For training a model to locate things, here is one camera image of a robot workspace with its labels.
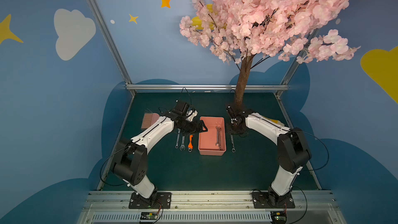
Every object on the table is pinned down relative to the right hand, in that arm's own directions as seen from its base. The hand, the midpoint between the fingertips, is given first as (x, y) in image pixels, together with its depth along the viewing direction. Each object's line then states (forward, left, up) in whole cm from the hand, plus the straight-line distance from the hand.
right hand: (233, 129), depth 94 cm
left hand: (-6, +20, +8) cm, 22 cm away
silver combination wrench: (-10, +34, -6) cm, 36 cm away
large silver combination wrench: (-10, +31, -6) cm, 33 cm away
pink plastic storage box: (-5, +16, -6) cm, 18 cm away
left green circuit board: (-46, +42, -7) cm, 62 cm away
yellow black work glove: (+12, -30, -6) cm, 32 cm away
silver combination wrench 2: (-10, 0, -5) cm, 12 cm away
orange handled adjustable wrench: (-9, +26, -5) cm, 28 cm away
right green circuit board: (-42, -20, -9) cm, 47 cm away
